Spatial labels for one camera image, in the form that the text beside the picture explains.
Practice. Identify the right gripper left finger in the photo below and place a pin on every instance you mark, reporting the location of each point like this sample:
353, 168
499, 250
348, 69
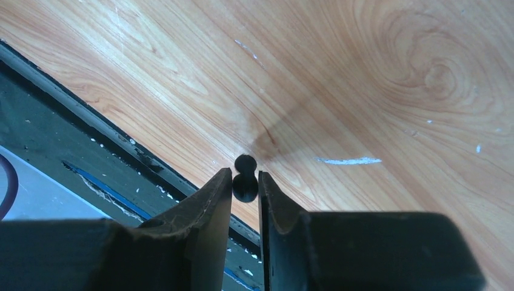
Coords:
183, 248

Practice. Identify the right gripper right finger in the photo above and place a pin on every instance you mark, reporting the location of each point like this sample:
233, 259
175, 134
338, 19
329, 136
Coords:
304, 250

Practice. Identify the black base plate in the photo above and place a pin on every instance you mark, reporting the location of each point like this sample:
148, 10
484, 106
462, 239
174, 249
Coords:
53, 130

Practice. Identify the black earbud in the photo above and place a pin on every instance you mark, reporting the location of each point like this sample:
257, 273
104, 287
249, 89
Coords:
245, 184

